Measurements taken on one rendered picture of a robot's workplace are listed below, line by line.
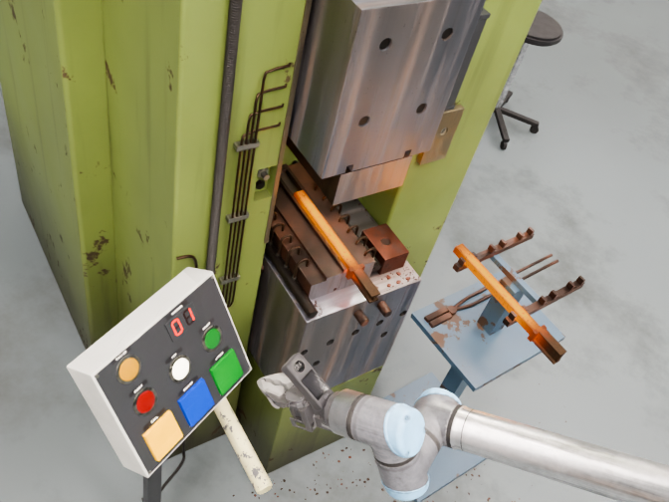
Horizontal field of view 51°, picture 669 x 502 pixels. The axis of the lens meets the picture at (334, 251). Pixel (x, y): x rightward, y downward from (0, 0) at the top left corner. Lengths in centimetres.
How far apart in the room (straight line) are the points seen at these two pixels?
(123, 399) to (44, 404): 133
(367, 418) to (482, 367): 86
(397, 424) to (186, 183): 67
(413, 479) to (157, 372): 54
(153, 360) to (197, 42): 61
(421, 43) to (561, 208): 266
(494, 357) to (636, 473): 88
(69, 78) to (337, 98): 73
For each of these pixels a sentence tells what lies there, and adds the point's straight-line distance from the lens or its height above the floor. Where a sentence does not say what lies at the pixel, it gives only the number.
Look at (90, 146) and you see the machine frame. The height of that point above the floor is 107.
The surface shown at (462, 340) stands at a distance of 217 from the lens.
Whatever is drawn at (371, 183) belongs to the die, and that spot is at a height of 131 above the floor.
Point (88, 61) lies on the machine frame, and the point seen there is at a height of 133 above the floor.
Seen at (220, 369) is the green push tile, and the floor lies 103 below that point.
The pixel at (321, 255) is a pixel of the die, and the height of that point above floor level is 99.
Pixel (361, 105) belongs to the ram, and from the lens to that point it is 143.
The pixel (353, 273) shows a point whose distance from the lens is 183.
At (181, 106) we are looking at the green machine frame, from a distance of 140.
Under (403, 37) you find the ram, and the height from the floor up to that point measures 169.
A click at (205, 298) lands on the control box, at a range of 151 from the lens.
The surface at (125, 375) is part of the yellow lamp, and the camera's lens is 141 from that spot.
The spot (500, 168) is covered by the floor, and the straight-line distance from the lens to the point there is 405.
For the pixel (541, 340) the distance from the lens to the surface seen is 192.
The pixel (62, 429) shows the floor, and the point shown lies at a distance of 269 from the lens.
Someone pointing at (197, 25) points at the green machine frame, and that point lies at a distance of 132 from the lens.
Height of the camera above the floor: 236
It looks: 46 degrees down
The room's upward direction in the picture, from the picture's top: 16 degrees clockwise
